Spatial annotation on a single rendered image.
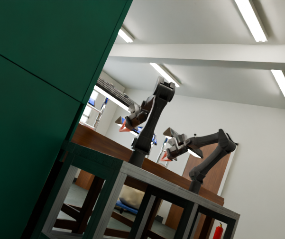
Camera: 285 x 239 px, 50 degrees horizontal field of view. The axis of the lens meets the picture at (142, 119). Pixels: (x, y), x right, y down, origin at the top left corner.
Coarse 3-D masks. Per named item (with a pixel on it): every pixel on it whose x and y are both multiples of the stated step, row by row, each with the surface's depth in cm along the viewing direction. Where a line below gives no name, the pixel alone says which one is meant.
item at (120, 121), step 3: (120, 117) 281; (117, 120) 282; (120, 120) 280; (123, 120) 283; (117, 123) 282; (120, 123) 278; (138, 129) 301; (135, 132) 295; (138, 132) 299; (153, 138) 321; (156, 141) 325; (156, 144) 323
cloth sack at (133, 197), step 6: (126, 186) 488; (120, 192) 492; (126, 192) 483; (132, 192) 477; (138, 192) 474; (144, 192) 480; (120, 198) 485; (126, 198) 479; (132, 198) 475; (138, 198) 474; (126, 204) 489; (132, 204) 474; (138, 204) 475
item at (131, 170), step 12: (72, 144) 123; (84, 156) 116; (96, 156) 113; (108, 156) 109; (120, 168) 104; (132, 168) 108; (144, 180) 115; (156, 180) 120; (168, 192) 157; (180, 192) 135; (204, 204) 154; (216, 204) 164; (228, 216) 178
